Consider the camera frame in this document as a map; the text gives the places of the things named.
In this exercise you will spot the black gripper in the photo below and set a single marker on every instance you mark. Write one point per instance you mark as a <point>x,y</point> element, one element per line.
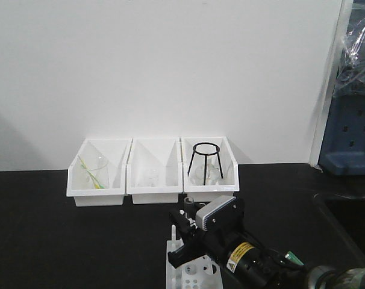
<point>224,241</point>

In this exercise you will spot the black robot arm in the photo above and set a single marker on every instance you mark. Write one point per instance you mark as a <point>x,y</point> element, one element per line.
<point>268,268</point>

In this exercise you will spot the tall clear test tube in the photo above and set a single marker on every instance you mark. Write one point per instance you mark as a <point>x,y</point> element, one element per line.
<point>189,207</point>

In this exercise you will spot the white test tube rack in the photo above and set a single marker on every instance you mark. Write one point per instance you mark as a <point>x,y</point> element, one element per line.
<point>201,272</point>

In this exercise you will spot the blue-grey pegboard drying rack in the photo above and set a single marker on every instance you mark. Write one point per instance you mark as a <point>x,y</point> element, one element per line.
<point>343,146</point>

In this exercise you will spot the small clear glass flask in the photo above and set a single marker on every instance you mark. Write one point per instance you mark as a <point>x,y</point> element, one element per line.
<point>150,178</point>

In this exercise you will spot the right white storage bin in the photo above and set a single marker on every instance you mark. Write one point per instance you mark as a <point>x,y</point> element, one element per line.
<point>206,193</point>

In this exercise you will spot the white storage bin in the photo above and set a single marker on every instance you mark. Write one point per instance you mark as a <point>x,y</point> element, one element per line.
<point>206,193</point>
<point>97,174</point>
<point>163,154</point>

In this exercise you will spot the middle white storage bin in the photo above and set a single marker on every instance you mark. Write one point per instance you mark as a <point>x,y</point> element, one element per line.
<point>163,154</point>

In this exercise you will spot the yellow green stirring rod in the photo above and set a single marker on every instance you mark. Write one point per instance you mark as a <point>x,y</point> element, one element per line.
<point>90,173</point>

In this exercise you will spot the left white storage bin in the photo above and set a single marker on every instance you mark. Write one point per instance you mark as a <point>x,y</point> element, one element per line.
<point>97,174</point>

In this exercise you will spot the clear glass beaker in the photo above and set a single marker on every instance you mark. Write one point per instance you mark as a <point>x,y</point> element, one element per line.
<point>95,171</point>

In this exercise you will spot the black lab sink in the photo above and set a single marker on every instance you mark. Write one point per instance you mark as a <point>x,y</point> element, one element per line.
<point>346,214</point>

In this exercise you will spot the clear plastic bag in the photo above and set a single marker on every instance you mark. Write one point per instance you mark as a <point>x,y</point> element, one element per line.
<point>351,73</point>

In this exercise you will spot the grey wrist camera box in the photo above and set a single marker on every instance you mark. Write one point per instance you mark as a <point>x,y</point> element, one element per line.
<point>205,215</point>

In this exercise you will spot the black wire tripod stand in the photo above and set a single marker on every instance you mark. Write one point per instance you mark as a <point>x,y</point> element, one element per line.
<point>206,150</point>

